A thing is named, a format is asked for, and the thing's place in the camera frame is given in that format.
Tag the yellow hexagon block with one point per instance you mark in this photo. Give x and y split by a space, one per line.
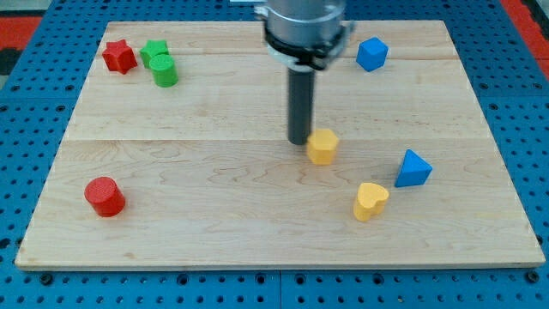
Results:
321 147

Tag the blue cube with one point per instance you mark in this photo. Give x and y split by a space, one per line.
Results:
372 54

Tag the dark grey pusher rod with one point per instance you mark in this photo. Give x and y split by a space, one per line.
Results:
300 105

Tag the light wooden board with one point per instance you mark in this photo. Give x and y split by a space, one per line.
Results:
211 182

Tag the yellow heart block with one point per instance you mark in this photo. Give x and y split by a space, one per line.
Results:
370 200

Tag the green cylinder block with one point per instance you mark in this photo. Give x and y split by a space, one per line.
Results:
164 70

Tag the blue triangle block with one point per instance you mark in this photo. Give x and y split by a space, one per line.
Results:
414 170

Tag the green star block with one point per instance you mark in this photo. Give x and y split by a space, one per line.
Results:
152 49

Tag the red cylinder block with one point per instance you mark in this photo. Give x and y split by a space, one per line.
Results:
104 196

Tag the red star block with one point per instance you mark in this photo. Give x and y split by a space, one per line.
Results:
119 56

